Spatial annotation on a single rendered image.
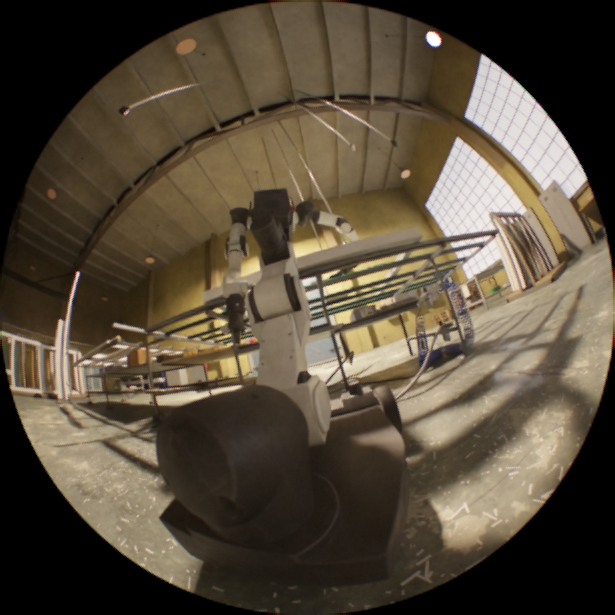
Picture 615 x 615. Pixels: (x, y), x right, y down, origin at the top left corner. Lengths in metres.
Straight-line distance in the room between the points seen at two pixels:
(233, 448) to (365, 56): 9.20
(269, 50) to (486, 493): 8.51
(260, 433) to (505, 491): 0.45
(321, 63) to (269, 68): 1.76
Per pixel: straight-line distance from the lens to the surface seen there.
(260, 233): 0.78
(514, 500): 0.47
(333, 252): 1.06
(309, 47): 8.38
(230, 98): 8.08
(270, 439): 0.18
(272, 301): 0.56
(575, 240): 7.03
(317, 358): 7.42
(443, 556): 0.41
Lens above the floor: 0.38
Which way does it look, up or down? 15 degrees up
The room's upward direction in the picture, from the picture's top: 15 degrees counter-clockwise
